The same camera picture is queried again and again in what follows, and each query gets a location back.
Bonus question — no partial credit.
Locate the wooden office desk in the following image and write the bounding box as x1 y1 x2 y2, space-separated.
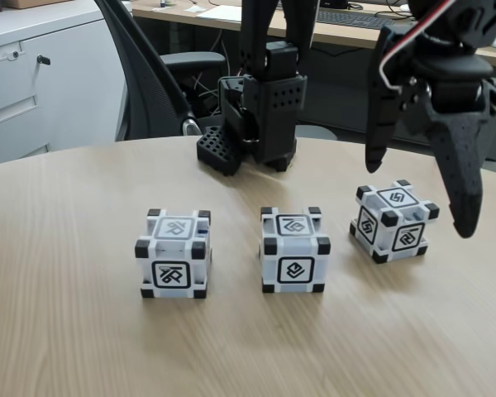
131 0 496 162

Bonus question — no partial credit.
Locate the white filing cabinet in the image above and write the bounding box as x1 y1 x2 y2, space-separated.
0 6 129 169

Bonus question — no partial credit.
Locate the white cube lightning symbol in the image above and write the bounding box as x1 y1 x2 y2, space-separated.
349 179 441 265

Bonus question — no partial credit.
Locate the black keyboard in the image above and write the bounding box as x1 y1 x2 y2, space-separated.
316 10 396 30

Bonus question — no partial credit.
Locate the white paper sheet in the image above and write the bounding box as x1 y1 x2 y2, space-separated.
196 6 243 22

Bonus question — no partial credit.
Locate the white cube paperclip symbol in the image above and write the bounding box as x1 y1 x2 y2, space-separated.
134 208 213 299

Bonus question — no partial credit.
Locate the black mesh office chair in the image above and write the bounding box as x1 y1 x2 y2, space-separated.
93 0 232 144

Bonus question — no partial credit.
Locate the white cube layered diamond symbol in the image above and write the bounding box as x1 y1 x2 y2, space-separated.
259 206 331 295

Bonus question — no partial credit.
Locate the brown cardboard box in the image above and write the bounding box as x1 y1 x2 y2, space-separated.
2 0 86 9

